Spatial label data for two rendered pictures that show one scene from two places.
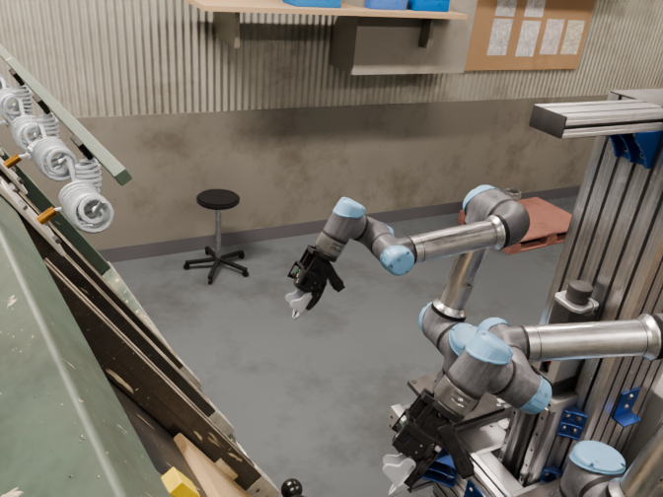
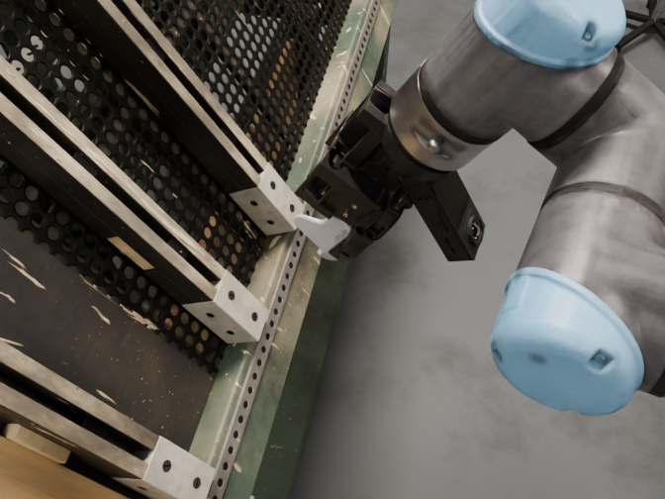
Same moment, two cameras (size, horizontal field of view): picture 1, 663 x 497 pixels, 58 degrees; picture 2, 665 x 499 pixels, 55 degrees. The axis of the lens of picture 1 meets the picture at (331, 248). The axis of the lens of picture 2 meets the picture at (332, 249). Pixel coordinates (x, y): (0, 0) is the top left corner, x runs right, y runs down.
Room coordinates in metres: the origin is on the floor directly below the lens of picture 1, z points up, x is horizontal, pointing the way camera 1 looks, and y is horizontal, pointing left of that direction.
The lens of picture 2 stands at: (1.15, -0.21, 1.88)
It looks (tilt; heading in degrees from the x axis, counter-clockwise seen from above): 55 degrees down; 51
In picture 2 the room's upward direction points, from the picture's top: straight up
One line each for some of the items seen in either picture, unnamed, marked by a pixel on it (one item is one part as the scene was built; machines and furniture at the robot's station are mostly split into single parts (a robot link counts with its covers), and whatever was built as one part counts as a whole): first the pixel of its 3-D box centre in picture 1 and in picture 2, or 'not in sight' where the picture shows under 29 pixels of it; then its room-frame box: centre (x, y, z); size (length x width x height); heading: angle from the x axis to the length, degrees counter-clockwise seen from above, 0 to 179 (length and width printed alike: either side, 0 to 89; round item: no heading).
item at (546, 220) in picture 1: (526, 214); not in sight; (5.13, -1.77, 0.15); 1.06 x 0.73 x 0.30; 119
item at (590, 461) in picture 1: (594, 473); not in sight; (1.05, -0.68, 1.20); 0.13 x 0.12 x 0.14; 6
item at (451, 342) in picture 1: (464, 350); not in sight; (1.50, -0.44, 1.20); 0.13 x 0.12 x 0.14; 24
